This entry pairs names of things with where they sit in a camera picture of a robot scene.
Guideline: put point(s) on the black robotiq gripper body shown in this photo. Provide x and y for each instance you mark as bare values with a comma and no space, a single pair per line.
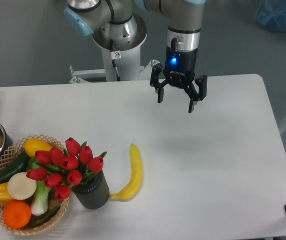
179,68

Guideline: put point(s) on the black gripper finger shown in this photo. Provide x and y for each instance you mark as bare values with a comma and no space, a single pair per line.
196,89
154,81

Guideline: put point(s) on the dark grey ribbed vase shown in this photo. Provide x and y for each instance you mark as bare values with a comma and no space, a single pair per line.
95,194

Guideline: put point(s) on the red tulip bouquet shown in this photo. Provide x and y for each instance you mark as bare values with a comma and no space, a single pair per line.
61,170

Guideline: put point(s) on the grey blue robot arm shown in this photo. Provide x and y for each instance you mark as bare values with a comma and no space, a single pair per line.
184,27

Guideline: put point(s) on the yellow banana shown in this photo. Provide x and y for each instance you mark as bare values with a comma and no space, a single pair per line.
136,179

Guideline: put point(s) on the blue plastic bag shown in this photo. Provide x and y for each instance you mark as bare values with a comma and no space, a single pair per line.
271,15

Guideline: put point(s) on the yellow lemon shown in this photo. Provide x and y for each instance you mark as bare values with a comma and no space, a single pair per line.
32,145

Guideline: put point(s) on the woven wicker basket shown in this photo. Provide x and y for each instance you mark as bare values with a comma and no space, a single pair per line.
10,154

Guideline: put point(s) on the dark green cucumber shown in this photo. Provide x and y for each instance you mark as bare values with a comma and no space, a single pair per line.
17,165

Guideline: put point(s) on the green chili pepper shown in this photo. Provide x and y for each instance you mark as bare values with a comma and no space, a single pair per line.
49,215

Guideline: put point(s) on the green white bok choy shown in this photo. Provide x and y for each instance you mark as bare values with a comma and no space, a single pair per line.
39,204

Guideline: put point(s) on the white round radish slice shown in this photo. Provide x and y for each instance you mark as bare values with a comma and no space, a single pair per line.
20,187

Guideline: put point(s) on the orange fruit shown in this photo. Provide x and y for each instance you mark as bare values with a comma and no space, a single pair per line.
16,214

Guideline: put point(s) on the yellow bell pepper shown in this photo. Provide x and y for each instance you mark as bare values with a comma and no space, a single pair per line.
5,197

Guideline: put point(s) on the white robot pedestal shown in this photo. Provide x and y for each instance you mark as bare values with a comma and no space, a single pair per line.
120,46

